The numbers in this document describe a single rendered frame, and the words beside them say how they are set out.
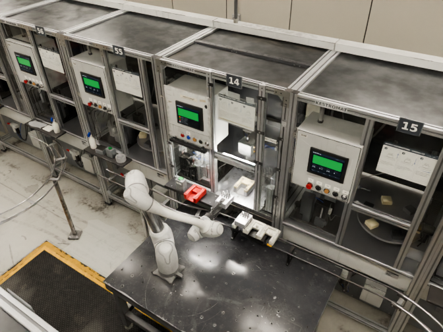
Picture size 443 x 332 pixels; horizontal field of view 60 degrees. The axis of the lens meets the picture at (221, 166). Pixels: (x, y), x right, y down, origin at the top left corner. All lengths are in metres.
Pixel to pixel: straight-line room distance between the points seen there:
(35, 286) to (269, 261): 2.28
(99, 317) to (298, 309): 1.80
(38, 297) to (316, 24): 5.02
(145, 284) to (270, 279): 0.94
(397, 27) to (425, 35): 0.37
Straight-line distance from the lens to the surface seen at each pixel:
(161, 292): 2.97
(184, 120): 2.99
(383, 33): 5.96
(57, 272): 4.22
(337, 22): 6.08
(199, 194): 3.21
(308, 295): 2.97
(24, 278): 4.31
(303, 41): 3.17
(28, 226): 4.82
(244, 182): 3.30
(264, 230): 3.04
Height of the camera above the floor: 3.12
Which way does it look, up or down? 38 degrees down
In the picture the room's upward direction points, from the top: 1 degrees counter-clockwise
